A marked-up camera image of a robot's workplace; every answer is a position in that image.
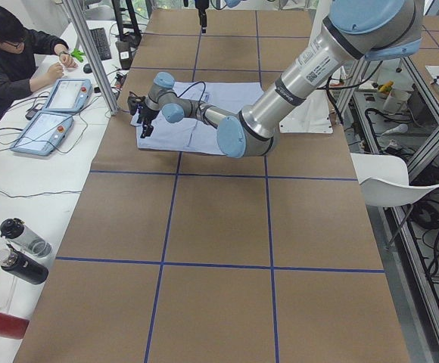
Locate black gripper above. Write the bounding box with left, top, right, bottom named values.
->
left=127, top=92, right=155, bottom=138

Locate blue striped button shirt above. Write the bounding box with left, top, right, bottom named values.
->
left=130, top=82, right=263, bottom=155

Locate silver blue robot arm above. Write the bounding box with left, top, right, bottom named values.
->
left=127, top=1, right=424, bottom=158

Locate black computer mouse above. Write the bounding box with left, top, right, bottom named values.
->
left=83, top=64, right=92, bottom=74

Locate upper teach pendant tablet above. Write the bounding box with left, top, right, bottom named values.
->
left=42, top=78, right=93, bottom=113

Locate teach pendant tablet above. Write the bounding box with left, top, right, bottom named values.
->
left=42, top=78, right=93, bottom=113
left=11, top=111, right=73, bottom=157

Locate black computer keyboard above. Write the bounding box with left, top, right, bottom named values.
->
left=89, top=27, right=112, bottom=61

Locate lower teach pendant tablet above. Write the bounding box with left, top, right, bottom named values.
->
left=11, top=111, right=73, bottom=157

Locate seated person in black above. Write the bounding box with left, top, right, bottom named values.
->
left=0, top=6, right=77, bottom=119

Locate clear black-capped water bottle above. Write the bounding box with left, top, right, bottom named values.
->
left=0, top=218, right=52, bottom=258

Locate black water bottle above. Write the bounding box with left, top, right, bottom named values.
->
left=0, top=247, right=48, bottom=285

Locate white plastic chair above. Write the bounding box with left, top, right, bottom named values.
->
left=350, top=152, right=439, bottom=249

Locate red water bottle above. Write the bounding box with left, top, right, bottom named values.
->
left=0, top=312, right=29, bottom=340

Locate black camera tripod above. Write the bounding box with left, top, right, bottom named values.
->
left=111, top=0, right=142, bottom=70

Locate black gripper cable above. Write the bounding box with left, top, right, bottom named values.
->
left=173, top=80, right=210, bottom=105

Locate aluminium frame post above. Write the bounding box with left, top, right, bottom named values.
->
left=63, top=0, right=119, bottom=116

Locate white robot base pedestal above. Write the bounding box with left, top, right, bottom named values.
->
left=279, top=0, right=334, bottom=135

